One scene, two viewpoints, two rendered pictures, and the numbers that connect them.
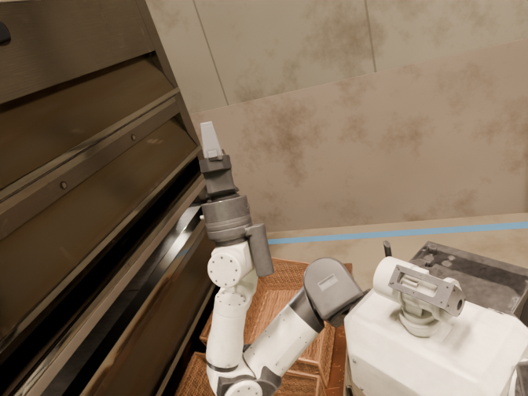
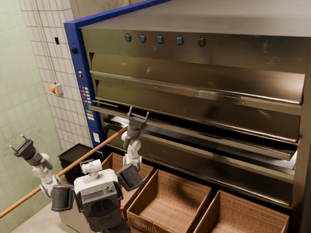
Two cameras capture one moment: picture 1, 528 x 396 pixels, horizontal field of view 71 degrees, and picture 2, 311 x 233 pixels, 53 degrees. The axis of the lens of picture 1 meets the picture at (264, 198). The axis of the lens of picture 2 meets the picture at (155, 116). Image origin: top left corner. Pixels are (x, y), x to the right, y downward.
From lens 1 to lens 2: 2.12 m
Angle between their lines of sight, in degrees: 92
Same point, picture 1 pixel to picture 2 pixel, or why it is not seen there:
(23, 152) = (188, 78)
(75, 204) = (200, 102)
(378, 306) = (106, 173)
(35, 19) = (220, 40)
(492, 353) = (77, 182)
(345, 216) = not seen: outside the picture
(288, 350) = not seen: hidden behind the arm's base
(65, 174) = (199, 92)
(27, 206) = (182, 91)
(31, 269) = (175, 105)
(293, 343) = not seen: hidden behind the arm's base
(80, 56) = (234, 59)
